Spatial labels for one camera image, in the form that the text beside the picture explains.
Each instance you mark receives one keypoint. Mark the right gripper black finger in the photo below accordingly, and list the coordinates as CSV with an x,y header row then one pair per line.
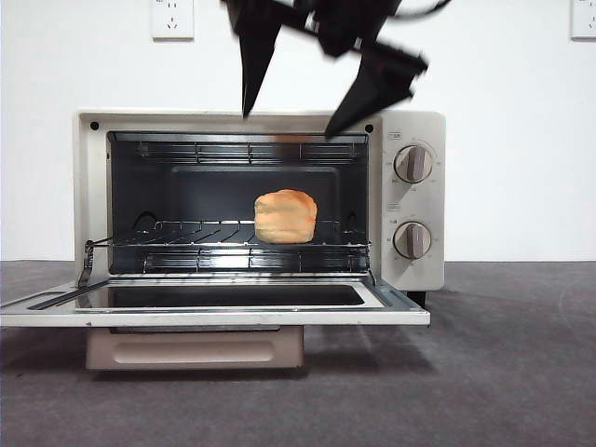
x,y
379,79
256,51

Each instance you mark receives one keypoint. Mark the golden bread loaf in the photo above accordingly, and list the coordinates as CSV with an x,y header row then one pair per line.
x,y
285,216

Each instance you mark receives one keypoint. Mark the white Toshiba toaster oven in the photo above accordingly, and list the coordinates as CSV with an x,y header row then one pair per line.
x,y
419,125

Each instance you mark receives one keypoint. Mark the white beige oven knob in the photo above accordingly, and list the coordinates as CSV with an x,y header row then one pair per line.
x,y
412,240
413,164

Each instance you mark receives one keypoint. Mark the black oven foot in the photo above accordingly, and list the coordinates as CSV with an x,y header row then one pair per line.
x,y
417,299

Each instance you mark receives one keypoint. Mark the white wall socket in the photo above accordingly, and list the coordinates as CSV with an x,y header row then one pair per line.
x,y
172,21
584,21

